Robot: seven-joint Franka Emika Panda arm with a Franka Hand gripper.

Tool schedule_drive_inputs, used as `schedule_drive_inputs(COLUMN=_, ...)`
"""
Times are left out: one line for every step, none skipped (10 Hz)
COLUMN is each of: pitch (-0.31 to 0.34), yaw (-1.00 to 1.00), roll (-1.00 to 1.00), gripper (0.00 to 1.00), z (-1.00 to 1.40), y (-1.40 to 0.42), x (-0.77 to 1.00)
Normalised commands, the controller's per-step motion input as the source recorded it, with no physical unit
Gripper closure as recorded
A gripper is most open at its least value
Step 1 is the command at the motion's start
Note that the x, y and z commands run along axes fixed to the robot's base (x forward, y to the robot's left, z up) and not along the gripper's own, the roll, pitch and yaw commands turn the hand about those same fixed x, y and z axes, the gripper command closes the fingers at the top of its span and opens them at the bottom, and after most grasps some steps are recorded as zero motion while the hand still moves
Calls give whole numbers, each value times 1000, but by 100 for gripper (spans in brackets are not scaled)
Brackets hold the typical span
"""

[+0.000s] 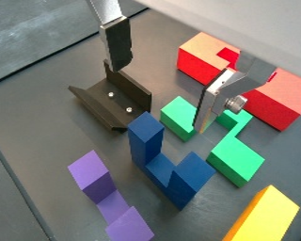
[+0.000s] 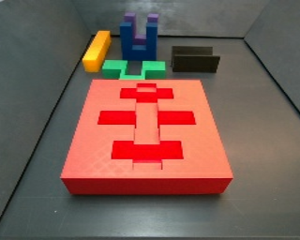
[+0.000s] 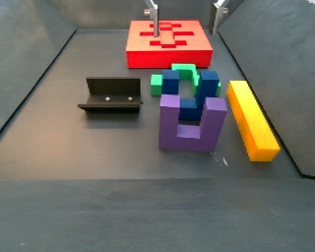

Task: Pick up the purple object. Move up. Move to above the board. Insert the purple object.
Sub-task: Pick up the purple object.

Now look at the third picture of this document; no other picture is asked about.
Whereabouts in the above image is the blue U-shaped block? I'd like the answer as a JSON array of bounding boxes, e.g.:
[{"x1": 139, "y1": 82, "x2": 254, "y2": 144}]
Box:
[{"x1": 161, "y1": 70, "x2": 216, "y2": 121}]

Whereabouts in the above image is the yellow long rectangular block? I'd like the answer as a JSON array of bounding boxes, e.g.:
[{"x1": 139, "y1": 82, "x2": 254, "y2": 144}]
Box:
[{"x1": 227, "y1": 81, "x2": 279, "y2": 162}]

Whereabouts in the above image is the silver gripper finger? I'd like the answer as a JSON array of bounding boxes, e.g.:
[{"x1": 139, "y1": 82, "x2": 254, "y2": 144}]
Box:
[
  {"x1": 211, "y1": 0, "x2": 228, "y2": 33},
  {"x1": 144, "y1": 0, "x2": 159, "y2": 37}
]

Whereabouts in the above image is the purple U-shaped block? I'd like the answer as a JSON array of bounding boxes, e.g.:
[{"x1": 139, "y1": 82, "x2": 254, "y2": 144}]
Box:
[{"x1": 159, "y1": 94, "x2": 227, "y2": 153}]

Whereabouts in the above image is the green U-shaped block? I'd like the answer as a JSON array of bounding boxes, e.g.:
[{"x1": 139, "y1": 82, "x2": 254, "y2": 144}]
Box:
[{"x1": 149, "y1": 63, "x2": 222, "y2": 97}]

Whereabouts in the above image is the black angle bracket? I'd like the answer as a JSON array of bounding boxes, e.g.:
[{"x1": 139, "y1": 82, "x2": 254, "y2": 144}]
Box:
[{"x1": 77, "y1": 77, "x2": 141, "y2": 111}]

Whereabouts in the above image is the red board with cutouts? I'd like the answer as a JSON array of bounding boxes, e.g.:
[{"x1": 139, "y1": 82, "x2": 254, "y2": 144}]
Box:
[{"x1": 125, "y1": 20, "x2": 212, "y2": 69}]

